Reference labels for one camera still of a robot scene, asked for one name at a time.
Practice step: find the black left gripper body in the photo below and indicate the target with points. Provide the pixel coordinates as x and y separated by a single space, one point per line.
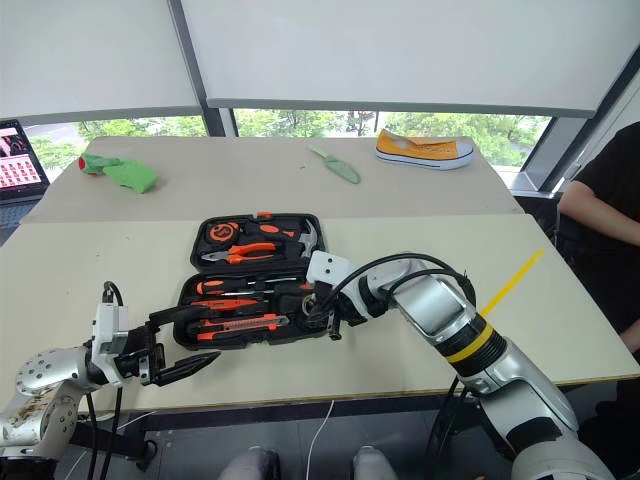
140 337

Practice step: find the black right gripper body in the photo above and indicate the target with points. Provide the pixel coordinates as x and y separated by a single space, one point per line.
315 312

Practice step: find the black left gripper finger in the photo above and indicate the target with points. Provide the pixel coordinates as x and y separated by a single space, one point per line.
185 366
175 313

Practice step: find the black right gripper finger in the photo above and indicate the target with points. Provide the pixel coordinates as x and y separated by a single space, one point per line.
295 306
335 327

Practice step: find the orange voltage tester pen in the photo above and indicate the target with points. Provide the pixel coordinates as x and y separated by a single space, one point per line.
225 303

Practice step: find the orange black utility knife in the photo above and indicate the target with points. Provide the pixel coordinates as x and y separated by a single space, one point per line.
235 326

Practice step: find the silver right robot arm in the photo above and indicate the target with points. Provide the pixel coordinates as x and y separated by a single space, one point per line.
450 310

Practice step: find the person bare forearm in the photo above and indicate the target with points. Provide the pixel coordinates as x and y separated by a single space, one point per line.
595 210

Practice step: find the black tool case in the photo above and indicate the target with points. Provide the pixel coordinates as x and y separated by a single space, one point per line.
225 345

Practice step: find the claw hammer with silver head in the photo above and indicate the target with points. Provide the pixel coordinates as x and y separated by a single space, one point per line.
307 240

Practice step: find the orange black tape measure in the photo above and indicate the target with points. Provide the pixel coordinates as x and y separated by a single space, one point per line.
222 232

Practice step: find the grey rounded knee cover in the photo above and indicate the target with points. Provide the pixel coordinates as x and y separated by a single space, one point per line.
250 465
372 465

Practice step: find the green toy with red tip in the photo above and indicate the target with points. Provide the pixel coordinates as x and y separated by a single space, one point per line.
135 176

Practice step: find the green garden trowel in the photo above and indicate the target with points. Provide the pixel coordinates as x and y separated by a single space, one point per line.
342 170

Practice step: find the dark green toy red tip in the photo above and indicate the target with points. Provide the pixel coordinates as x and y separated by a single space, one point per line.
97 164

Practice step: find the yellow tape strip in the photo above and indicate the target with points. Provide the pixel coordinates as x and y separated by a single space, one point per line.
515 280

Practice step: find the yellow canvas sneaker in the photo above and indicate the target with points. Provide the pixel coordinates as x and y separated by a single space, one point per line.
425 152

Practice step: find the open laptop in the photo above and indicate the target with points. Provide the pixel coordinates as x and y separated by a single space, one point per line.
20 160

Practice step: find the white roller blind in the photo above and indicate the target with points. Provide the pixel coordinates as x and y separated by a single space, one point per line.
400 50
90 55

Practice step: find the person in black shirt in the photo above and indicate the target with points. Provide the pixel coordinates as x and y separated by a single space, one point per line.
615 160

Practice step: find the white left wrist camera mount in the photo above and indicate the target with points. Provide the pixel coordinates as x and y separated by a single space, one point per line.
107 325

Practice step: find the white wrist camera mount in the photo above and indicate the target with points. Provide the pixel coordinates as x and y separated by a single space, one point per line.
327 267
107 325

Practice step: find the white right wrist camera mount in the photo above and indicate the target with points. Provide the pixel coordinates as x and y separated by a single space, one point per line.
327 267

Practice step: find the dark window frame post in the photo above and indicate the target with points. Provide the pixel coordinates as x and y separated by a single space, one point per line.
210 100

